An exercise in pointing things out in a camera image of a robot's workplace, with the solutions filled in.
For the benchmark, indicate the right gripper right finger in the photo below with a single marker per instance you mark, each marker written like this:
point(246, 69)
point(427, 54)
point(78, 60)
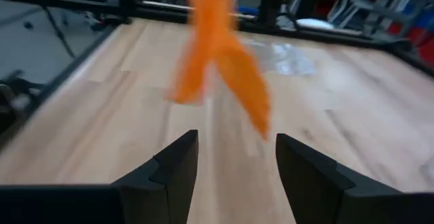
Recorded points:
point(339, 200)

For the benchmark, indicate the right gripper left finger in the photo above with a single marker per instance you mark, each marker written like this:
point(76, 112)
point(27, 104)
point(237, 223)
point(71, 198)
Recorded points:
point(135, 200)

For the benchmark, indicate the orange elastic bandage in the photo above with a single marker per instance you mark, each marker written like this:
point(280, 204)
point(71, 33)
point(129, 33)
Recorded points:
point(220, 47)

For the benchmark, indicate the clear plastic zip bag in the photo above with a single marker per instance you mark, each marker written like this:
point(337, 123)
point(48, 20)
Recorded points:
point(281, 57)

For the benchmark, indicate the black metal table frame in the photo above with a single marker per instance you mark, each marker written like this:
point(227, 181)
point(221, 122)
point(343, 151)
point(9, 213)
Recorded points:
point(339, 35)

